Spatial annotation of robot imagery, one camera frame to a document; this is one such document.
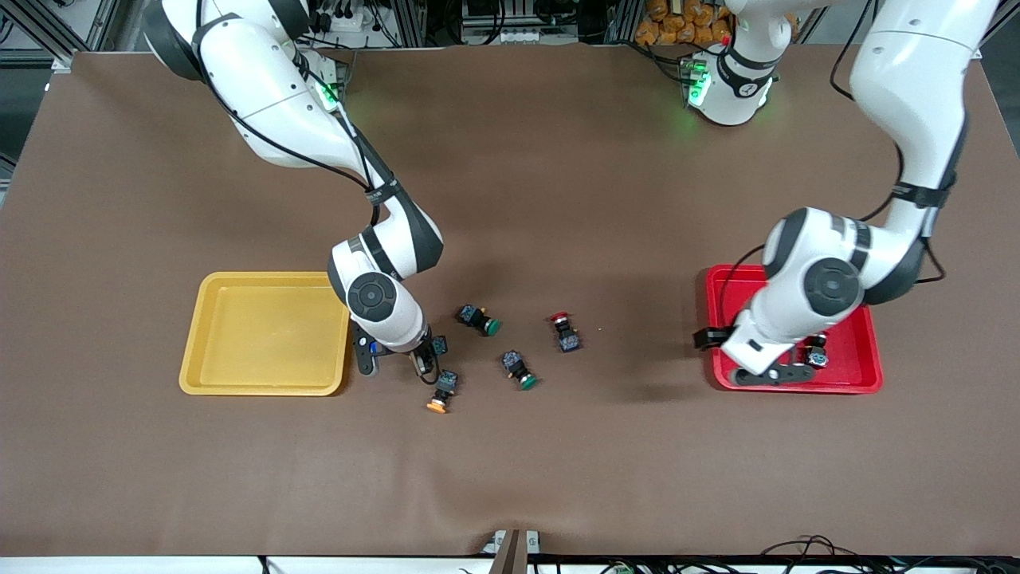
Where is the yellow push button switch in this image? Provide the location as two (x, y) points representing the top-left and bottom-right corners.
(425, 369), (461, 415)
(411, 335), (449, 374)

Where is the red plastic tray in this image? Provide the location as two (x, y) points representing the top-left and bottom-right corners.
(705, 264), (885, 395)

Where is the yellow plastic tray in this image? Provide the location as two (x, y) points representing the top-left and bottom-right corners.
(178, 271), (354, 397)

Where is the orange packaged goods pile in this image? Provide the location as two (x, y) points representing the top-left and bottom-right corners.
(635, 0), (734, 46)

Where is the long white power strip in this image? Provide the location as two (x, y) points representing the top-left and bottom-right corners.
(461, 28), (580, 46)

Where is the white power strip with plugs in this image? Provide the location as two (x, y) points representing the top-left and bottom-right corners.
(309, 0), (379, 33)

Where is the green push button switch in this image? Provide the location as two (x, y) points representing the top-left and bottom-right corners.
(456, 303), (503, 336)
(500, 349), (539, 391)

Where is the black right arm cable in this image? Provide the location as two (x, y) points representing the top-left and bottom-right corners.
(199, 0), (399, 232)

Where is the metal table edge bracket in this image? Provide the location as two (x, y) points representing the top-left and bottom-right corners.
(482, 529), (543, 574)

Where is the black cable bundle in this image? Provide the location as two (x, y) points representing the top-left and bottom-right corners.
(757, 534), (1020, 574)

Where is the aluminium frame post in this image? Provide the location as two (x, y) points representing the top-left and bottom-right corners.
(610, 0), (640, 45)
(390, 0), (429, 49)

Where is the aluminium frame strut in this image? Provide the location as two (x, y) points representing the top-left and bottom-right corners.
(0, 0), (77, 74)

